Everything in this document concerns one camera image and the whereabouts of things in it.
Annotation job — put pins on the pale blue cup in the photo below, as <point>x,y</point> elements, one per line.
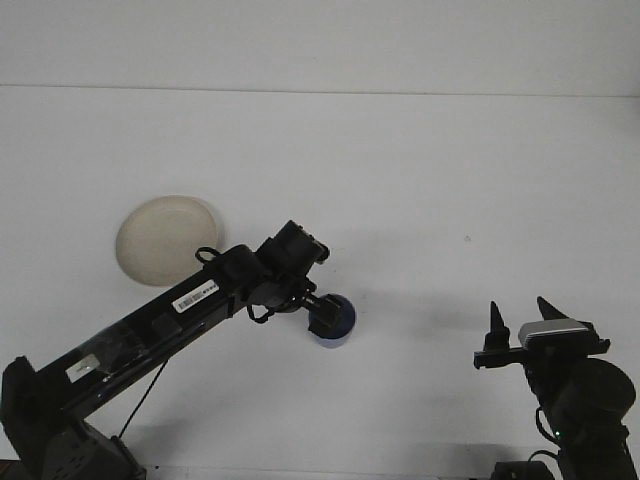
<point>347,320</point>

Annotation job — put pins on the pale round plate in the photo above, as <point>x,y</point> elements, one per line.
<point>155,235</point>

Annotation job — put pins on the dark robot platform edge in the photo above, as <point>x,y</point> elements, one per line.
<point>7,470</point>

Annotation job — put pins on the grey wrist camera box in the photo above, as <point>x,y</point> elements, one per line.
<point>555,334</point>
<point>307,242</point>

